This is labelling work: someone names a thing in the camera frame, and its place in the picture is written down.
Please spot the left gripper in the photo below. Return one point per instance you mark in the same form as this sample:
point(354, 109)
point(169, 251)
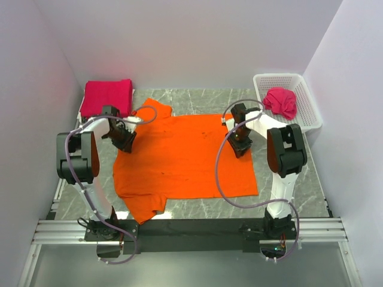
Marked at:
point(124, 139)

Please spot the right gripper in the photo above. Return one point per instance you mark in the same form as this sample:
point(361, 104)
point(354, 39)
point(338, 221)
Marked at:
point(239, 145)

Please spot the orange t shirt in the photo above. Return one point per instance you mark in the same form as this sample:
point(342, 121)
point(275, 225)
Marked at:
point(172, 158)

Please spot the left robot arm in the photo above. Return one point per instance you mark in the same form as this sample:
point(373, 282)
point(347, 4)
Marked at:
point(78, 163)

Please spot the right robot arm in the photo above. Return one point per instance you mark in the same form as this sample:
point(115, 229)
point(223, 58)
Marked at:
point(286, 156)

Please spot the folded crimson t shirt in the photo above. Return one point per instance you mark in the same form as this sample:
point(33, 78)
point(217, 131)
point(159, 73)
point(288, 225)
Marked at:
point(100, 93)

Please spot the crumpled crimson t shirt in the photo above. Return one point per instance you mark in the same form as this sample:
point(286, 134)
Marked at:
point(281, 101)

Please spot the white plastic basket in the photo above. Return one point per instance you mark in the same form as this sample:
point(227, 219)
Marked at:
point(308, 116)

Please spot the black base beam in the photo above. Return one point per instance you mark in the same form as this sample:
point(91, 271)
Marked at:
point(186, 235)

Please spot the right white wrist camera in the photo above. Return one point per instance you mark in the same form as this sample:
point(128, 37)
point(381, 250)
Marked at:
point(228, 123)

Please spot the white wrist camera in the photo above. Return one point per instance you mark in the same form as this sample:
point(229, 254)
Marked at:
point(131, 122)
point(228, 123)

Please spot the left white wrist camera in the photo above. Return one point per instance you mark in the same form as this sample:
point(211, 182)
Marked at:
point(131, 122)

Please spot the aluminium rail frame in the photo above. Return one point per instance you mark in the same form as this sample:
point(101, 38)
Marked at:
point(60, 227)

